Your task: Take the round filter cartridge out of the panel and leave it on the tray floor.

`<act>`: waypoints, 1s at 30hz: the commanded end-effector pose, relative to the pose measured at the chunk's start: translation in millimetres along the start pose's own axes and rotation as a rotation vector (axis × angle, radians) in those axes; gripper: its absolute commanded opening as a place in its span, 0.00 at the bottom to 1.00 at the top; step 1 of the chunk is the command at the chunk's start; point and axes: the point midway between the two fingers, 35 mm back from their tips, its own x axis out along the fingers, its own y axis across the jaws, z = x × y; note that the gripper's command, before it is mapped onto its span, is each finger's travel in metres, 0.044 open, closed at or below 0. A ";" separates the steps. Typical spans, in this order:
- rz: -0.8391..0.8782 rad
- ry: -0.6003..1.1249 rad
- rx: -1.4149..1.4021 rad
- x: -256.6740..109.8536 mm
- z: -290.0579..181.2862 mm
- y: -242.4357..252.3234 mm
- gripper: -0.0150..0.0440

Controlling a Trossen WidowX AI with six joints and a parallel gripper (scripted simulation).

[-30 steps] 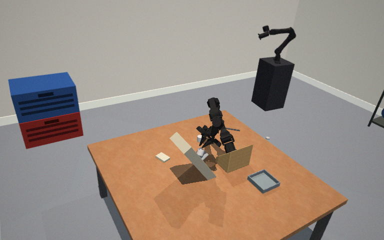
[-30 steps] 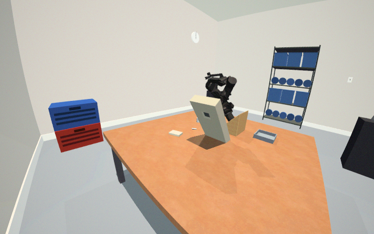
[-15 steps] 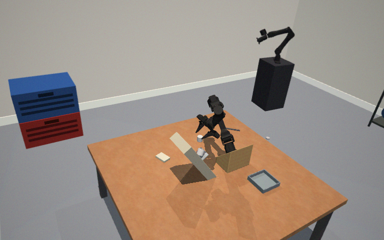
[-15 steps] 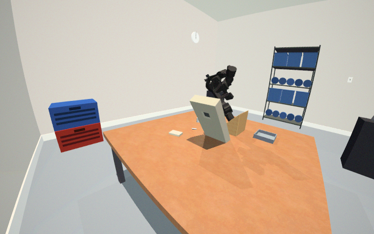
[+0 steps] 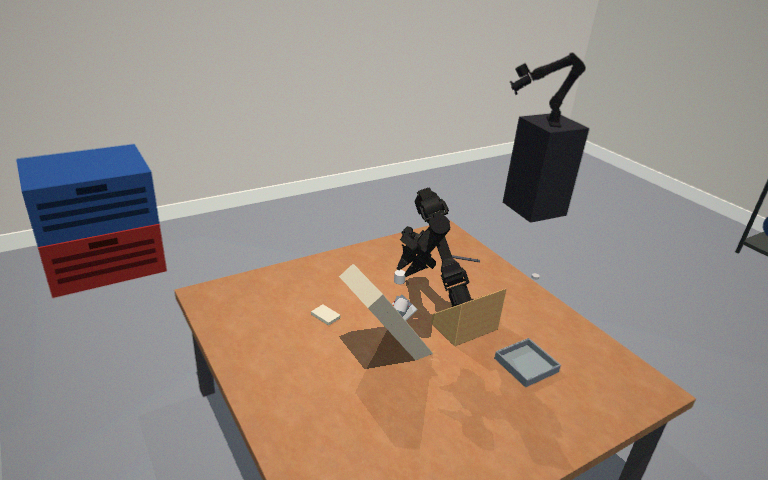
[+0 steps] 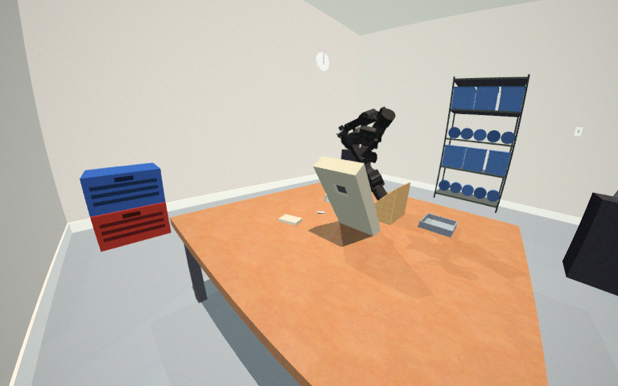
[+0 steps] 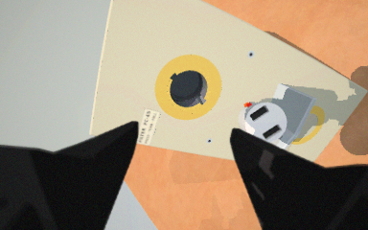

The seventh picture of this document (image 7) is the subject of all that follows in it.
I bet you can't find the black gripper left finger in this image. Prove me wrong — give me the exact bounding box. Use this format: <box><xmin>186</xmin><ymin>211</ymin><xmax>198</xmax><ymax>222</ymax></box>
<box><xmin>0</xmin><ymin>121</ymin><xmax>139</xmax><ymax>230</ymax></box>

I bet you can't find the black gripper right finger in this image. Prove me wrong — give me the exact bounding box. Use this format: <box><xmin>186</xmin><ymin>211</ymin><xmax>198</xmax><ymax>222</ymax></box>
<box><xmin>230</xmin><ymin>128</ymin><xmax>368</xmax><ymax>230</ymax></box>

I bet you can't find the white round cartridge with two slots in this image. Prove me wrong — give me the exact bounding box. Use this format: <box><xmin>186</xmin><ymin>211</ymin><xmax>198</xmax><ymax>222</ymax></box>
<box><xmin>239</xmin><ymin>103</ymin><xmax>287</xmax><ymax>142</ymax></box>

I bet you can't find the beige service panel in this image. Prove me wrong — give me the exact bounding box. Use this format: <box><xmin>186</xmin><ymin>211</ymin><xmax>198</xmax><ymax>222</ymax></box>
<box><xmin>90</xmin><ymin>0</ymin><xmax>368</xmax><ymax>162</ymax></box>

